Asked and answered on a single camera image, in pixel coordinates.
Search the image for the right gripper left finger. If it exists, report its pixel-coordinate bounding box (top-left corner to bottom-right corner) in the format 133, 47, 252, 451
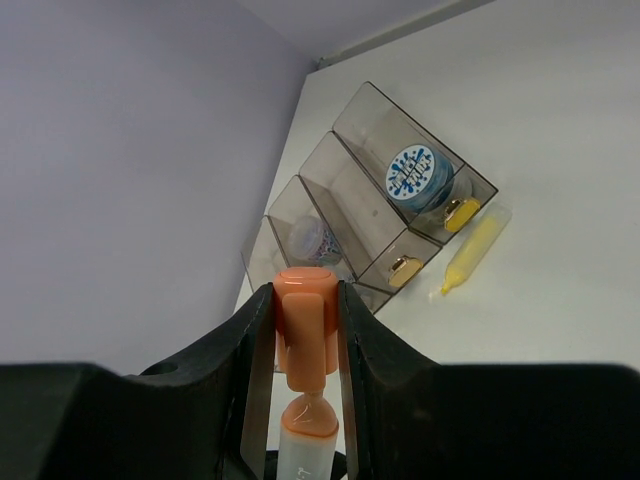
1, 285, 275, 479

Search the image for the orange tip marker pen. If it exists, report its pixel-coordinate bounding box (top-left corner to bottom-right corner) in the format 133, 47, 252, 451
276, 392, 339, 480

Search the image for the yellow highlighter pen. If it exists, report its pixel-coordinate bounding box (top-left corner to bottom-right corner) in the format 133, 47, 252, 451
440, 204, 512, 295

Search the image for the smoky clear drawer organizer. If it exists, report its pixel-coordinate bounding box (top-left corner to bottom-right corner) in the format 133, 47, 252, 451
241, 82, 498, 312

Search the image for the orange pen cap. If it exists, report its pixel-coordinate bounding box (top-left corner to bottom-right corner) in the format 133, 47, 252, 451
273, 267, 338, 393

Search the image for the blue slime jar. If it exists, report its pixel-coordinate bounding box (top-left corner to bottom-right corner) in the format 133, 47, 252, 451
385, 144, 455, 213

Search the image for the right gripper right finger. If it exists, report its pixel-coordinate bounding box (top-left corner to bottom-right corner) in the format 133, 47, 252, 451
338, 283, 639, 479

